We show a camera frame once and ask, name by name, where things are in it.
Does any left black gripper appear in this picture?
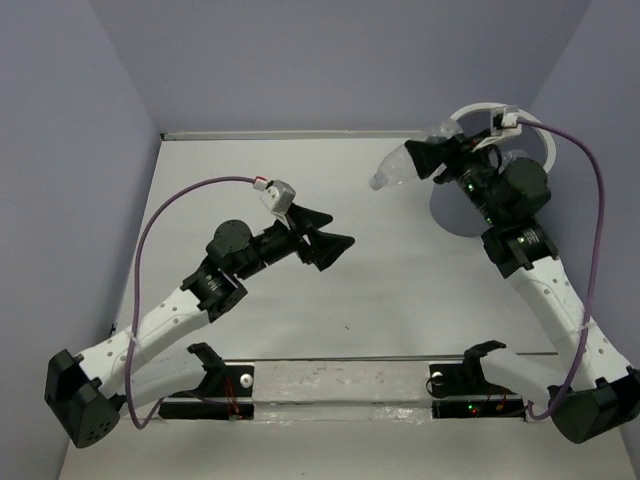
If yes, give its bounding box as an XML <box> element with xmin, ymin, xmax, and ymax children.
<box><xmin>235</xmin><ymin>202</ymin><xmax>353</xmax><ymax>281</ymax></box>

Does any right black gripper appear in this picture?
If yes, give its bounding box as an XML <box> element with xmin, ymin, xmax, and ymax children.
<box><xmin>407</xmin><ymin>128</ymin><xmax>505</xmax><ymax>227</ymax></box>

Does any clear bottle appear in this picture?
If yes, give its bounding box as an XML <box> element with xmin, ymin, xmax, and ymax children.
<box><xmin>369</xmin><ymin>119</ymin><xmax>463</xmax><ymax>191</ymax></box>

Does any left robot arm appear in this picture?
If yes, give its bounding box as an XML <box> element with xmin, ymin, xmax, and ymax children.
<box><xmin>44</xmin><ymin>204</ymin><xmax>355</xmax><ymax>449</ymax></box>

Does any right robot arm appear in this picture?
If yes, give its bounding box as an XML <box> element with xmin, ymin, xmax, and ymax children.
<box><xmin>401</xmin><ymin>134</ymin><xmax>639</xmax><ymax>444</ymax></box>

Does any grey round bin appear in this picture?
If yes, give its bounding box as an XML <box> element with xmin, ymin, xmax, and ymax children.
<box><xmin>430</xmin><ymin>102</ymin><xmax>557</xmax><ymax>237</ymax></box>

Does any white foam front panel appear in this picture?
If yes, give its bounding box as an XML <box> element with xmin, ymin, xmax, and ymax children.
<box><xmin>252</xmin><ymin>360</ymin><xmax>432</xmax><ymax>405</ymax></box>

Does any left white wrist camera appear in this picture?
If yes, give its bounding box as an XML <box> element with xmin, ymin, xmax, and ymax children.
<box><xmin>253</xmin><ymin>176</ymin><xmax>296</xmax><ymax>226</ymax></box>

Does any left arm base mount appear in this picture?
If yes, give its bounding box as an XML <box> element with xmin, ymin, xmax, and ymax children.
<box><xmin>158</xmin><ymin>363</ymin><xmax>255</xmax><ymax>421</ymax></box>

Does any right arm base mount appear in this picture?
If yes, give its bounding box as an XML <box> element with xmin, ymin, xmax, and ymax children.
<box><xmin>425</xmin><ymin>363</ymin><xmax>526</xmax><ymax>420</ymax></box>

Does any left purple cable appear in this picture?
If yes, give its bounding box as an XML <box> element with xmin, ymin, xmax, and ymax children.
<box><xmin>124</xmin><ymin>174</ymin><xmax>269</xmax><ymax>431</ymax></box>

